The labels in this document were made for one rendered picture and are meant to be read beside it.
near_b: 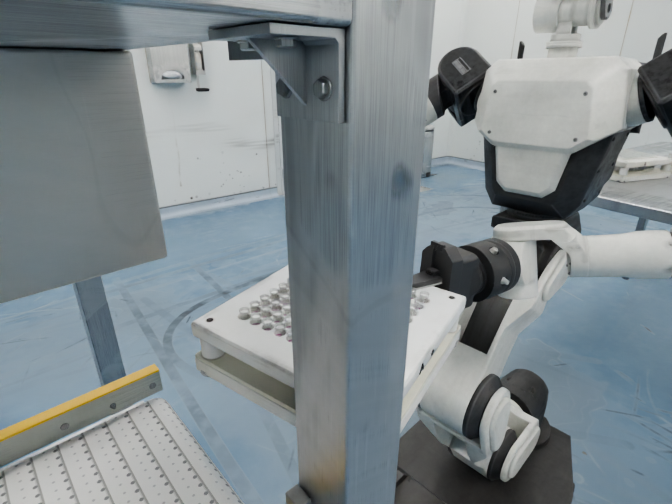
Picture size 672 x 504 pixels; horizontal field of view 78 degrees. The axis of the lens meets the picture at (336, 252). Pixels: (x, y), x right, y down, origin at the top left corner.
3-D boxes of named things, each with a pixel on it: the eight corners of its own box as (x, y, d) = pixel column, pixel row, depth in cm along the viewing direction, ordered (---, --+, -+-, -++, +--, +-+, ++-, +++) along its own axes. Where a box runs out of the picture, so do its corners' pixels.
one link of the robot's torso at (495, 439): (467, 410, 129) (431, 336, 96) (532, 448, 116) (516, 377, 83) (441, 455, 124) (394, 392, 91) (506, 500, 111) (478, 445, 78)
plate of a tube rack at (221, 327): (380, 436, 36) (382, 419, 35) (191, 336, 48) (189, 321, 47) (465, 309, 55) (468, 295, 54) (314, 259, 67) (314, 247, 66)
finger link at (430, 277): (393, 284, 56) (425, 274, 59) (410, 294, 54) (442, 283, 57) (394, 274, 55) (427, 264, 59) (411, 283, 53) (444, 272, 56)
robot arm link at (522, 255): (512, 311, 62) (552, 293, 69) (509, 241, 61) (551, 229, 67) (452, 299, 72) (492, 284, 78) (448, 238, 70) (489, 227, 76)
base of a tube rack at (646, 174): (611, 164, 178) (612, 159, 177) (669, 177, 157) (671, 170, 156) (566, 168, 171) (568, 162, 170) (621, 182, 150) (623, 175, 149)
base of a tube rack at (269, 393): (375, 474, 39) (377, 456, 38) (196, 369, 50) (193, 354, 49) (459, 339, 57) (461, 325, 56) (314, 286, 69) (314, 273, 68)
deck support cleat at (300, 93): (282, 115, 23) (278, 35, 22) (344, 123, 20) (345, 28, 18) (217, 120, 21) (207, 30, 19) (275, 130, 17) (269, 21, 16)
